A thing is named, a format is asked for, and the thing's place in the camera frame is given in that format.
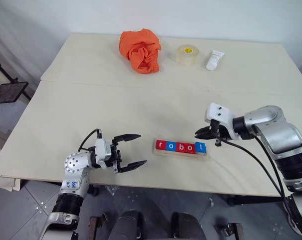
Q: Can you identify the black table frame bar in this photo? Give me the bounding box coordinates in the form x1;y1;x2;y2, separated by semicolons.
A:
225;194;293;208

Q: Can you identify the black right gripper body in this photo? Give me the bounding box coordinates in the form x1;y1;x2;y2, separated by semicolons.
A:
209;119;233;141

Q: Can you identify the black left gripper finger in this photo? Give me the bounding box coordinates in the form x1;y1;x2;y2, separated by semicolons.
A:
112;133;142;147
115;160;148;174

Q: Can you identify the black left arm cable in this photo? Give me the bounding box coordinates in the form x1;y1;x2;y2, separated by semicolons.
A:
78;128;103;151

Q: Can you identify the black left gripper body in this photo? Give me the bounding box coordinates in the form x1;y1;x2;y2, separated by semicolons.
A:
109;142;123;174

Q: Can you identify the blue letter t block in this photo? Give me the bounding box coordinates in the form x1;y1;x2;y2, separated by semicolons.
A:
195;142;207;155

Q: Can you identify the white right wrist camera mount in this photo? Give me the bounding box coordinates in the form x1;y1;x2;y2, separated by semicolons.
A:
206;102;241;141

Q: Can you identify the crumpled orange cloth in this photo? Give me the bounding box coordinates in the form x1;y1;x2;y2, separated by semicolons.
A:
118;28;163;75

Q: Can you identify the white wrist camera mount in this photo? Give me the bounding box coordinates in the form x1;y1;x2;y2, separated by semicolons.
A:
93;137;112;170
206;102;241;141

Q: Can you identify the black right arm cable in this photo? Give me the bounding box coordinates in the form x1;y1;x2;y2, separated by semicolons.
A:
214;119;286;201
250;134;302;236

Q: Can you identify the rusty metal bracket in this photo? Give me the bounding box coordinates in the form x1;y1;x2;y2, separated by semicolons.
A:
87;211;112;240
215;221;244;240

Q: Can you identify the long wooden tray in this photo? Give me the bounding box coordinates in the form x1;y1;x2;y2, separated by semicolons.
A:
152;139;211;162

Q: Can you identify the dark rounded shape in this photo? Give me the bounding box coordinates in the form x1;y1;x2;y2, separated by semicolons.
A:
170;211;207;240
114;210;145;240

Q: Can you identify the black stand with plate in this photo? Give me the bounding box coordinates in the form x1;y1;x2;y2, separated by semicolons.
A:
0;54;31;106

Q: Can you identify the white squeeze tube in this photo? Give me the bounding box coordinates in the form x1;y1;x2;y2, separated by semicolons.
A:
205;49;227;72

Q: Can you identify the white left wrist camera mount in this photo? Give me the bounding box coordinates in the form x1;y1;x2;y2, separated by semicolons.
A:
93;137;112;170

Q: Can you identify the clear tape roll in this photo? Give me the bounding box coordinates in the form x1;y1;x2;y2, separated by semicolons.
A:
175;44;200;68

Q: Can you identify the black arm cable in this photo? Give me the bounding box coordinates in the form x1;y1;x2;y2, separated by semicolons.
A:
250;134;302;236
214;119;286;201
78;128;103;151

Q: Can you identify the black table caster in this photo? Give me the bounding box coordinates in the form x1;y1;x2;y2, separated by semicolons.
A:
87;184;100;198

